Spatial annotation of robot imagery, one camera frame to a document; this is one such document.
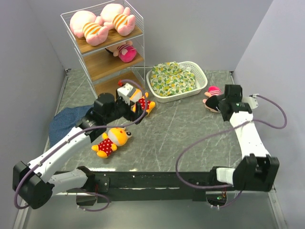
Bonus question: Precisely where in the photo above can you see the purple cable loop under rail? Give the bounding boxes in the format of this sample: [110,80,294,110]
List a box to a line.
[76,192,112,212]

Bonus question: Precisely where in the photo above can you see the yellow plush red dotted dress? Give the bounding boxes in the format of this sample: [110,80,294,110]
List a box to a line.
[91,127,132,158]

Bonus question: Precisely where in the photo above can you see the white plastic basket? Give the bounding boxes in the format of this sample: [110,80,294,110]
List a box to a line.
[146,61,208,103]

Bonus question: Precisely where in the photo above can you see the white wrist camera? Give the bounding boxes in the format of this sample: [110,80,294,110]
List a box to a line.
[248,94,258,110]
[117,81,137,105]

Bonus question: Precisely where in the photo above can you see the white wire wooden shelf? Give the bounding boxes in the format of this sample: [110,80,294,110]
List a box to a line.
[61,0,145,95]

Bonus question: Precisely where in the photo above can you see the blue checked cloth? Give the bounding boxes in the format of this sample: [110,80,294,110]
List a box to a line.
[49,105,93,147]

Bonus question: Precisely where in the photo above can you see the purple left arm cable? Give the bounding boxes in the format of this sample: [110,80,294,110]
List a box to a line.
[13,79,149,210]

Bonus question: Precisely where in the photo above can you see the lemon print cloth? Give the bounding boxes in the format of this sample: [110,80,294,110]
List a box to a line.
[150,62,196,97]

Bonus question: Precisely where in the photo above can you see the black-haired doll pink striped dress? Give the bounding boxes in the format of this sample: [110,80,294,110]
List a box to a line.
[106,41,137,63]

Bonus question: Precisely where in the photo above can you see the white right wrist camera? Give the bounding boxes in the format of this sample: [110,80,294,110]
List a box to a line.
[248,94,258,110]

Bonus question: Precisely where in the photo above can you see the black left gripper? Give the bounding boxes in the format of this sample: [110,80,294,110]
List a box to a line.
[104,94,148,124]

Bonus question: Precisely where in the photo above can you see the pink plush pig striped shirt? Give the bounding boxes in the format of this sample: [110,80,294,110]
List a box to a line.
[70,10,109,46]

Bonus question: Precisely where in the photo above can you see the yellow plush near shelf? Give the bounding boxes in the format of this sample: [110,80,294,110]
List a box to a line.
[130,88,156,114]

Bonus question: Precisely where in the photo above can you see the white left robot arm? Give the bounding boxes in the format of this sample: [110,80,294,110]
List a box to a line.
[12,93,147,209]

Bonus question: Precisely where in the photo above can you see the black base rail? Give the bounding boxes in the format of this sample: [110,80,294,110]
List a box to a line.
[69,171,222,202]

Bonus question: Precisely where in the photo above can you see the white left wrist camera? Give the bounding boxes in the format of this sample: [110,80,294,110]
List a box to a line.
[117,81,137,105]

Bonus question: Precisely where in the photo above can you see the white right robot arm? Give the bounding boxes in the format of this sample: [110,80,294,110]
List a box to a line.
[208,84,279,192]

